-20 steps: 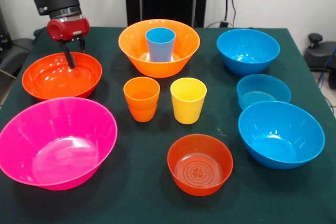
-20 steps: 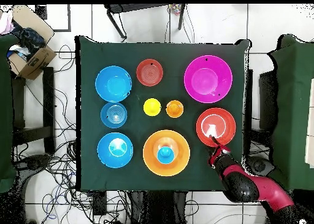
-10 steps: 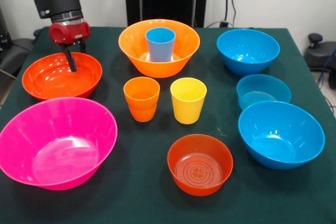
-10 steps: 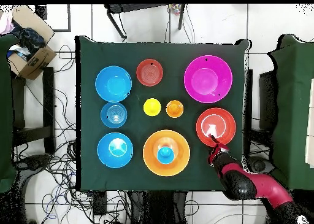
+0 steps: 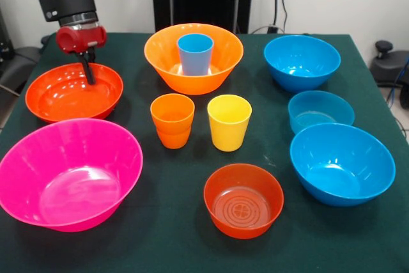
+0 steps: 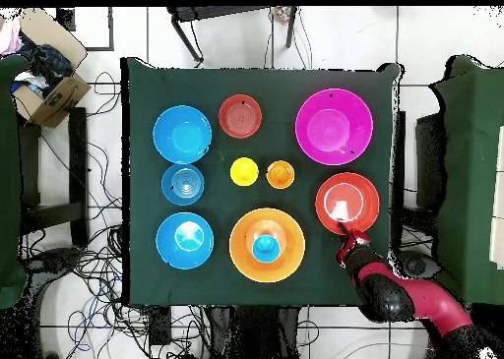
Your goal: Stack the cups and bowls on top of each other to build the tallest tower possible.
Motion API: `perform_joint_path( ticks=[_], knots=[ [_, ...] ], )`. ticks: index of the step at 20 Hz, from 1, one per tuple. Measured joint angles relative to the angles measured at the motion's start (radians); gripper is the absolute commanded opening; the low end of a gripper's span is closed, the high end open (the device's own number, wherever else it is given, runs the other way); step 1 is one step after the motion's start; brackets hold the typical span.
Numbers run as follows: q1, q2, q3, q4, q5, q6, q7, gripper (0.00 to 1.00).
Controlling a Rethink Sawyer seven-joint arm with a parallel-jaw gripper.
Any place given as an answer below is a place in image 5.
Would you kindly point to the dark green table cloth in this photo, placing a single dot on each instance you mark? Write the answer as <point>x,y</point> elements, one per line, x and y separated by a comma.
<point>179,250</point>

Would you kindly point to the orange cup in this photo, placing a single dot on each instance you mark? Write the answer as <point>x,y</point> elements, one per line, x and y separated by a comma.
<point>172,116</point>
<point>174,141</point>

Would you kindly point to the wide red bowl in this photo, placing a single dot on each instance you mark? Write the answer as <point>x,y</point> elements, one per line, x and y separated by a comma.
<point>64,100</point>

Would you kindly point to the large orange bowl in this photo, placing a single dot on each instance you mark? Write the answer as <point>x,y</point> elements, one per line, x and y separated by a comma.
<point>159,55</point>

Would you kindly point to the yellow cup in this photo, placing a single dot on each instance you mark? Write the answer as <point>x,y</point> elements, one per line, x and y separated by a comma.
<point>229,132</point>

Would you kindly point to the black pedestal leg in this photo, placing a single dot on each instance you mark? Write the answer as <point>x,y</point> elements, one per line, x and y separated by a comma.
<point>388,68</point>
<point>19,62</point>

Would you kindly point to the large blue bowl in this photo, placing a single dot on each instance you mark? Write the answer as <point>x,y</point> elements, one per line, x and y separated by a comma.
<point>302,62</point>
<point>342,164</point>

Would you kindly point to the small red bowl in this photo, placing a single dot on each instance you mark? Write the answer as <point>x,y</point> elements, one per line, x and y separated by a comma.
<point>243,209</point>

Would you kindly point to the blue cup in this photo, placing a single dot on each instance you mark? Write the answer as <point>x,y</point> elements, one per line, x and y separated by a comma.
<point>195,62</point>

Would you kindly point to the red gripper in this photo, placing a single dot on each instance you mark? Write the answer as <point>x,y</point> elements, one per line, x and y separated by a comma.
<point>80,39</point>

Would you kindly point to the large pink bowl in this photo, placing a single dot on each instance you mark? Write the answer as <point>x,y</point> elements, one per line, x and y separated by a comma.
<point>70,170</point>

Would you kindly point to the small teal blue bowl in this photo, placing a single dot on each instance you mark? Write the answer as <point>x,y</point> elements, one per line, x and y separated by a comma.
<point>319,110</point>

